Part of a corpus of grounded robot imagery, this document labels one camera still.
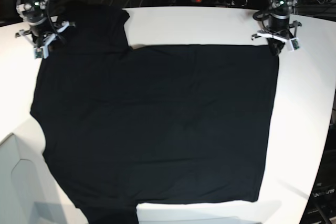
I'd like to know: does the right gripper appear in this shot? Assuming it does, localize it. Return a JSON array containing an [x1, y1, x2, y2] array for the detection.
[[15, 21, 76, 51]]

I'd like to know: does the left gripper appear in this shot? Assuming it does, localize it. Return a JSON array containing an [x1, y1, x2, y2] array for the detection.
[[251, 15, 302, 56]]

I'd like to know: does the black T-shirt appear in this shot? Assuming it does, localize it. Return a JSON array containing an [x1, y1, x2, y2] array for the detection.
[[30, 5, 279, 223]]

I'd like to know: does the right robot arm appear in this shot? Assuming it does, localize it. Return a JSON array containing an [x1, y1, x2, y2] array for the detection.
[[15, 0, 76, 59]]

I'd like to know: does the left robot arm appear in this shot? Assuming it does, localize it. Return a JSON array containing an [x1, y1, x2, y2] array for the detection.
[[251, 0, 302, 56]]

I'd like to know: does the black power strip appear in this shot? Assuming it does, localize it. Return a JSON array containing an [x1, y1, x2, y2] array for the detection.
[[183, 0, 248, 7]]

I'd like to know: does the white bin at table corner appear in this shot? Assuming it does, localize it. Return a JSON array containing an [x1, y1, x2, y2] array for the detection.
[[1, 134, 67, 223]]

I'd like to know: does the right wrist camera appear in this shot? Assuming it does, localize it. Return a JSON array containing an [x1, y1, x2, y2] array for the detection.
[[33, 47, 49, 59]]

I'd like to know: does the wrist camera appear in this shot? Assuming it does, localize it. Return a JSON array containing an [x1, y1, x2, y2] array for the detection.
[[287, 37, 300, 51], [33, 47, 49, 59]]

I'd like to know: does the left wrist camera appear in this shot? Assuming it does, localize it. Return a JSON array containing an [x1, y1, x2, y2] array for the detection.
[[287, 37, 300, 51]]

